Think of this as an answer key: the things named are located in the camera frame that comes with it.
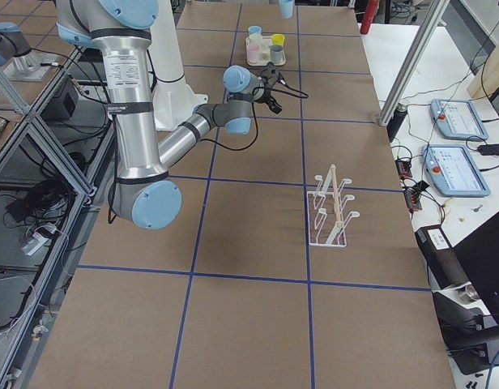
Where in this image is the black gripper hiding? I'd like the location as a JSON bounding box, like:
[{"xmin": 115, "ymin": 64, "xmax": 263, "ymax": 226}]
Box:
[{"xmin": 258, "ymin": 62, "xmax": 283, "ymax": 113}]

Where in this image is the grey plastic cup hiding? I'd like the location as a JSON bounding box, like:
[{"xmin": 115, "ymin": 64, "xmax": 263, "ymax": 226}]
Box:
[{"xmin": 270, "ymin": 45, "xmax": 284, "ymax": 66}]

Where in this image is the yellow plastic cup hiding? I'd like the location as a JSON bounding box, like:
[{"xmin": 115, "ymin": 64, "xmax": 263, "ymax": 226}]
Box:
[{"xmin": 271, "ymin": 33, "xmax": 285, "ymax": 46}]

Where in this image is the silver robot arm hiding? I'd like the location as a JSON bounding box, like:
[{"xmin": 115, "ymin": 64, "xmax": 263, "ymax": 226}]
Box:
[
  {"xmin": 55, "ymin": 1, "xmax": 281, "ymax": 229},
  {"xmin": 0, "ymin": 22, "xmax": 32, "ymax": 66}
]

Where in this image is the pink plastic cup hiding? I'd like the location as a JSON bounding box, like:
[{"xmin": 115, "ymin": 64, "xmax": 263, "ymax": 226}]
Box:
[{"xmin": 246, "ymin": 44, "xmax": 260, "ymax": 66}]

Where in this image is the cream white plastic cup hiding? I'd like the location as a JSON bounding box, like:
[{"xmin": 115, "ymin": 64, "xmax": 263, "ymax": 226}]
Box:
[{"xmin": 248, "ymin": 33, "xmax": 262, "ymax": 45}]

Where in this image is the light blue plastic cup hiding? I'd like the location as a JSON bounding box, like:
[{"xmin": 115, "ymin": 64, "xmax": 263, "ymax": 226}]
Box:
[{"xmin": 248, "ymin": 25, "xmax": 262, "ymax": 35}]

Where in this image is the cream plastic tray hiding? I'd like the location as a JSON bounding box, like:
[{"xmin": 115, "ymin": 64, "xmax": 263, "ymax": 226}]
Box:
[{"xmin": 245, "ymin": 36, "xmax": 286, "ymax": 66}]

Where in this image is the black water bottle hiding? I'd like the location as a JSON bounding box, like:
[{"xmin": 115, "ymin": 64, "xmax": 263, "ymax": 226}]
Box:
[{"xmin": 386, "ymin": 102, "xmax": 407, "ymax": 143}]

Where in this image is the red bottle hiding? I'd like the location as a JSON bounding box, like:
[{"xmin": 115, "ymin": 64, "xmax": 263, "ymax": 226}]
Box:
[{"xmin": 360, "ymin": 0, "xmax": 380, "ymax": 35}]

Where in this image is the far teach pendant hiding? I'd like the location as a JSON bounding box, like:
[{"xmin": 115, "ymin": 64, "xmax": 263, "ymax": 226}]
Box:
[{"xmin": 430, "ymin": 99, "xmax": 488, "ymax": 140}]

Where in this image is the teach pendant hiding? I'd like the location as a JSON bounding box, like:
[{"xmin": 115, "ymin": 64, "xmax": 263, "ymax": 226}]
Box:
[
  {"xmin": 430, "ymin": 99, "xmax": 488, "ymax": 140},
  {"xmin": 422, "ymin": 144, "xmax": 491, "ymax": 198}
]

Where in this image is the near teach pendant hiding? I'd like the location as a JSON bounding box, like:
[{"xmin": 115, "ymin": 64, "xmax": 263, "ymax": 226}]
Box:
[{"xmin": 422, "ymin": 144, "xmax": 491, "ymax": 198}]

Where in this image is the black label box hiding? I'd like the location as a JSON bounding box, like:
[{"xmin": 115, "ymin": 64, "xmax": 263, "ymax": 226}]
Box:
[{"xmin": 415, "ymin": 224, "xmax": 470, "ymax": 291}]

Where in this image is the black monitor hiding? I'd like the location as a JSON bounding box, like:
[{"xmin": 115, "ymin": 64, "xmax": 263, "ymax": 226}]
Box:
[{"xmin": 454, "ymin": 212, "xmax": 499, "ymax": 322}]

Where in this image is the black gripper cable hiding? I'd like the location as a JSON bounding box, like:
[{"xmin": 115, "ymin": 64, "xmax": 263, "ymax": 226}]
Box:
[{"xmin": 200, "ymin": 76, "xmax": 309, "ymax": 152}]

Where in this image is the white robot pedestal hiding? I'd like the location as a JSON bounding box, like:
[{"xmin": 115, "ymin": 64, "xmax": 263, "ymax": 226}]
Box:
[{"xmin": 148, "ymin": 1, "xmax": 208, "ymax": 131}]

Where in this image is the white wire cup rack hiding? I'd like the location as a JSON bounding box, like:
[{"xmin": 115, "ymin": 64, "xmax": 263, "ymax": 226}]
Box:
[{"xmin": 305, "ymin": 164, "xmax": 360, "ymax": 248}]

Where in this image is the aluminium frame post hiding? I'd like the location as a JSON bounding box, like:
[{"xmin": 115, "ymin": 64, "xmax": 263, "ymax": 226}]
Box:
[{"xmin": 377, "ymin": 0, "xmax": 450, "ymax": 126}]

